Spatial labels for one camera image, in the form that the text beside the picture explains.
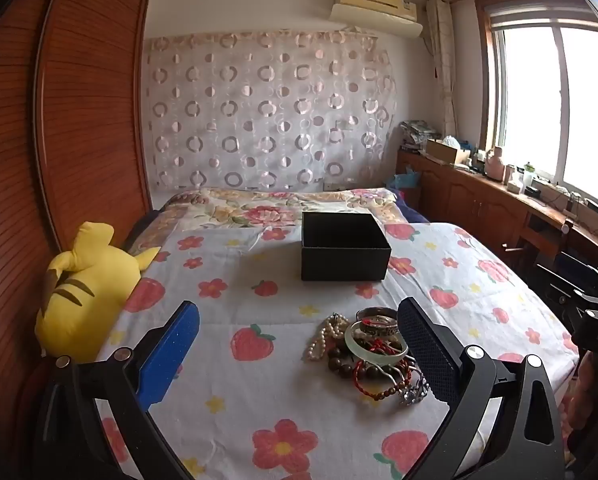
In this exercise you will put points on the floral rose print blanket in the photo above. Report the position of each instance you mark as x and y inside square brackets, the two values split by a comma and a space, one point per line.
[259, 210]

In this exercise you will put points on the blue crystal flower hair comb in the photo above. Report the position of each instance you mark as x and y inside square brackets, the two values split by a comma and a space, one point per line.
[415, 391]

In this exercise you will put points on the wooden slatted wardrobe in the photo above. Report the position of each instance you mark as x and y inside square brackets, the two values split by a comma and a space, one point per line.
[79, 110]

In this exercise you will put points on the checked beige window curtain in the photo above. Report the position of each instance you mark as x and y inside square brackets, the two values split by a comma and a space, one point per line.
[441, 60]

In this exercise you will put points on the circle pattern sheer wall curtain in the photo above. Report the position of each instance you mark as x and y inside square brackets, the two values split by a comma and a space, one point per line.
[269, 110]

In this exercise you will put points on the engraved silver bangle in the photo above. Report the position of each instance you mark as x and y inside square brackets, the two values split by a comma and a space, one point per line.
[379, 331]

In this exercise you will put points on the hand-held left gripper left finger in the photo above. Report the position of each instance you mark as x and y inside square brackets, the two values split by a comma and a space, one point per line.
[171, 355]

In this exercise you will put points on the wooden chair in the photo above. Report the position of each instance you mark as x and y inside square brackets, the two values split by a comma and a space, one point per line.
[534, 245]

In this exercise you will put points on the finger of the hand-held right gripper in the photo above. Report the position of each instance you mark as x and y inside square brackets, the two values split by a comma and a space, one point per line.
[579, 266]
[554, 285]

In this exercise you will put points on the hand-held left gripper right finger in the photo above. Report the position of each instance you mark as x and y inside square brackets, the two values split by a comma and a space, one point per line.
[424, 355]

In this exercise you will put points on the strawberry and flower print bedsheet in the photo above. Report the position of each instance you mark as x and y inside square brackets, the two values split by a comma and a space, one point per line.
[279, 360]

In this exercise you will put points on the crumpled blue bag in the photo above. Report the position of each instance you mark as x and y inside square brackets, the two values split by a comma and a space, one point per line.
[404, 180]

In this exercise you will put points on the pale green jade bangle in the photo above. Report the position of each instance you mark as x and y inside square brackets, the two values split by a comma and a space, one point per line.
[351, 342]

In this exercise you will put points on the open cardboard box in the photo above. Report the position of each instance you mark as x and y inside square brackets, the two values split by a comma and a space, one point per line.
[446, 152]

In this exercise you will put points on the pile of papers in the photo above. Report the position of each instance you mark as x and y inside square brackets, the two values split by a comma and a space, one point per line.
[419, 132]

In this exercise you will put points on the beige wall air conditioner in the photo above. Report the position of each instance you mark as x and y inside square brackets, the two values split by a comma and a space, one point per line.
[374, 7]

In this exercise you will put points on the long wooden cabinet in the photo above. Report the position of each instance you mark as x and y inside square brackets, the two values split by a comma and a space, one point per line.
[484, 205]

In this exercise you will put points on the pink kettle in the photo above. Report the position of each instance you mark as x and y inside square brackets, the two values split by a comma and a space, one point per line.
[495, 165]

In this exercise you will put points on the white cup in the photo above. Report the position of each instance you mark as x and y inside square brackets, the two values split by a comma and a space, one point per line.
[510, 174]

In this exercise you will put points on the yellow plush toy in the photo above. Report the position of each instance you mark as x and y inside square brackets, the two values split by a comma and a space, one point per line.
[86, 300]

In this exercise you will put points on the thin dark red bangle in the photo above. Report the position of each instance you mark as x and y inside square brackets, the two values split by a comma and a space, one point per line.
[374, 311]

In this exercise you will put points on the white power strip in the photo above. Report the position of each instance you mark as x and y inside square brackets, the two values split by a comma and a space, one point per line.
[559, 195]

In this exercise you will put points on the large window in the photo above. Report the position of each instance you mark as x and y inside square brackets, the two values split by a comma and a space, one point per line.
[554, 100]

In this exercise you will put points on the black cardboard box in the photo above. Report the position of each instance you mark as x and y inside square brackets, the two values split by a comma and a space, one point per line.
[344, 260]

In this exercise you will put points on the clear bottle with green lid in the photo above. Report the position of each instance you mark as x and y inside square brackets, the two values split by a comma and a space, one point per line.
[529, 175]

